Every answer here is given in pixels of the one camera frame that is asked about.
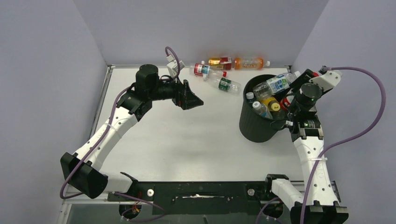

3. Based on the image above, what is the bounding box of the orange drink bottle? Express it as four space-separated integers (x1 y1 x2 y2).
234 57 270 70

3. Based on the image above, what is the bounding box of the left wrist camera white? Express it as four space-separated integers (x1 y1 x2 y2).
167 55 185 78

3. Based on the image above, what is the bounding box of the clear bottle red blue label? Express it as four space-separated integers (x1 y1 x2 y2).
189 63 227 77

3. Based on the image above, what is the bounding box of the clear blue water bottle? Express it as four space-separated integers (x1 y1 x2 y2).
252 101 273 119

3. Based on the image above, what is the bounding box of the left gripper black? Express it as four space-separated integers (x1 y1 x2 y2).
148 72 203 109

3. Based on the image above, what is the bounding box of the clear bottle dark green label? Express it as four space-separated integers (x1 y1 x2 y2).
203 75 242 96

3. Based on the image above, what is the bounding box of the green tea bottle white cap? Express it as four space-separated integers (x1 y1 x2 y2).
246 92 256 105

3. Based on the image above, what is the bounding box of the black ribbed plastic bin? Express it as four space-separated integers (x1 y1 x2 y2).
239 74 289 143

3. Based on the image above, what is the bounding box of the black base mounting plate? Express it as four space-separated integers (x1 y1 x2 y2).
107 181 293 216

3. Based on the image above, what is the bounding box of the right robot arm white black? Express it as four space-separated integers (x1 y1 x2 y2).
262 68 349 224

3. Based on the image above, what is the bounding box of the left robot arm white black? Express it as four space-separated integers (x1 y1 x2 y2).
60 64 204 199

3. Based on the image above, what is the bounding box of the yellow juice bottle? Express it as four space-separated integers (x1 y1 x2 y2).
259 97 281 112

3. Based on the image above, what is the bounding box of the clear bottle blue green label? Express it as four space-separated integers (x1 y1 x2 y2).
253 71 301 100

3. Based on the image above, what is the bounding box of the red gold label bottle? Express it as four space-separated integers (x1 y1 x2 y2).
208 57 232 70

